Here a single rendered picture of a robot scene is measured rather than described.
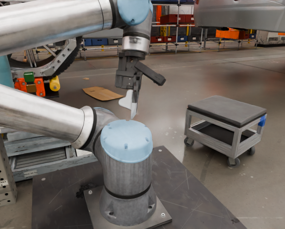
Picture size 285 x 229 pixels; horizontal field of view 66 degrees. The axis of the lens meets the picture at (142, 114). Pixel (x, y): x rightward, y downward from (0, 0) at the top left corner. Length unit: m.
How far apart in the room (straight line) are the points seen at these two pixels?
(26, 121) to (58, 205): 0.33
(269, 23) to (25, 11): 2.87
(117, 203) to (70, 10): 0.52
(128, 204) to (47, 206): 0.30
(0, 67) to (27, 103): 0.63
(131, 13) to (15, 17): 0.24
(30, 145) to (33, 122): 0.91
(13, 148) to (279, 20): 2.93
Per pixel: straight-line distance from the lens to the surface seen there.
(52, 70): 1.40
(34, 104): 0.68
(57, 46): 1.16
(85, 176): 0.95
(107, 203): 0.73
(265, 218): 1.32
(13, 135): 1.60
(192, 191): 0.88
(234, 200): 1.35
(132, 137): 0.61
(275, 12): 3.13
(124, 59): 0.74
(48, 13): 0.51
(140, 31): 0.73
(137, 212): 0.71
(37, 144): 1.58
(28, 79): 1.12
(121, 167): 0.62
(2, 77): 1.29
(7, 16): 0.51
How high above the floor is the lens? 0.88
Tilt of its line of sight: 23 degrees down
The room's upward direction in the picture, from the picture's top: straight up
